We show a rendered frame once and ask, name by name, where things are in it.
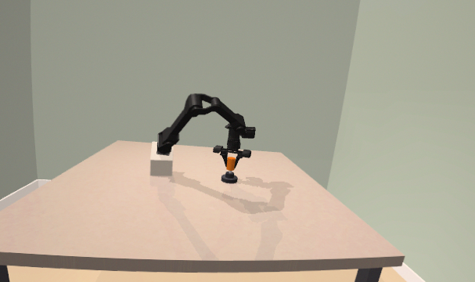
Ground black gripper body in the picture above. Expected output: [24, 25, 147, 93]
[213, 137, 251, 158]

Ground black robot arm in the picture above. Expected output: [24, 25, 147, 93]
[157, 93, 256, 156]

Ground black round pedestal with silver shaft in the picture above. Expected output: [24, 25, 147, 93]
[221, 171, 238, 184]

